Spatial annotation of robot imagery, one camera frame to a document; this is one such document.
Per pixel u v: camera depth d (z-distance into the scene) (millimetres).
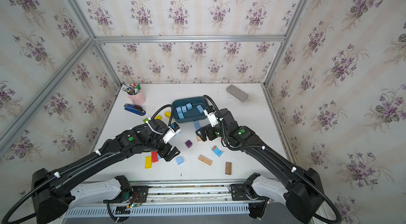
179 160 815
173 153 650
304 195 383
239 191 732
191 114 1010
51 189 381
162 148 647
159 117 1012
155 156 839
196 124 985
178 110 1010
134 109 1019
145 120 978
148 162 831
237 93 1110
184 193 748
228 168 800
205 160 835
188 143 875
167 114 1039
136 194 725
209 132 675
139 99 1023
